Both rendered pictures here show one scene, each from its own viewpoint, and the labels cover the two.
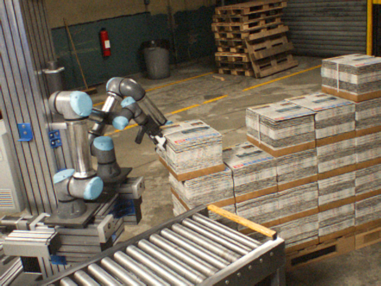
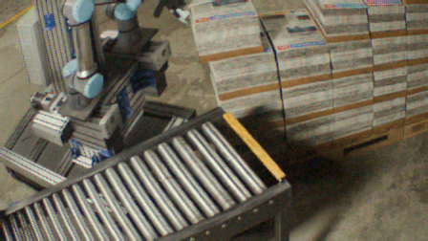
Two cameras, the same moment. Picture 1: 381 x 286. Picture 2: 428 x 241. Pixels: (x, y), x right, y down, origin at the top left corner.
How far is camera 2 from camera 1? 0.87 m
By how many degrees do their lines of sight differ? 26
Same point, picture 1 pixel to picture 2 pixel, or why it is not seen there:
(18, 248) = (41, 132)
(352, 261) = (396, 153)
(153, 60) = not seen: outside the picture
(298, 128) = (351, 18)
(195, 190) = (224, 74)
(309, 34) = not seen: outside the picture
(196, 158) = (225, 37)
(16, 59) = not seen: outside the picture
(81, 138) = (81, 40)
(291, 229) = (346, 119)
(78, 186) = (79, 84)
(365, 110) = (414, 13)
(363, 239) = (411, 129)
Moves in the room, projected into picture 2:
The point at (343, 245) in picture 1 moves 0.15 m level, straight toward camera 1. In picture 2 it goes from (393, 135) to (388, 151)
